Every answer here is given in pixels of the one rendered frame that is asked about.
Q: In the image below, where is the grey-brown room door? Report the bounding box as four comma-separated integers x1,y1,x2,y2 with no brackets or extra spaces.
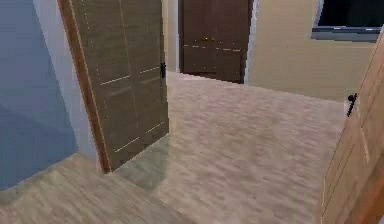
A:
57,0,170,175

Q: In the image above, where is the dark brown wardrobe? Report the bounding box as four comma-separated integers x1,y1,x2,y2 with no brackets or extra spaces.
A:
177,0,255,85

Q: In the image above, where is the light brown room door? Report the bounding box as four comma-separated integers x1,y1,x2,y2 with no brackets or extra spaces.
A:
319,25,384,224

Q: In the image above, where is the dark window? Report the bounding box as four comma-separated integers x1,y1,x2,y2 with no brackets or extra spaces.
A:
311,0,384,43

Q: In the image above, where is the black lever door handle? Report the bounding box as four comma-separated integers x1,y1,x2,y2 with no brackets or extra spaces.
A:
346,93,358,118

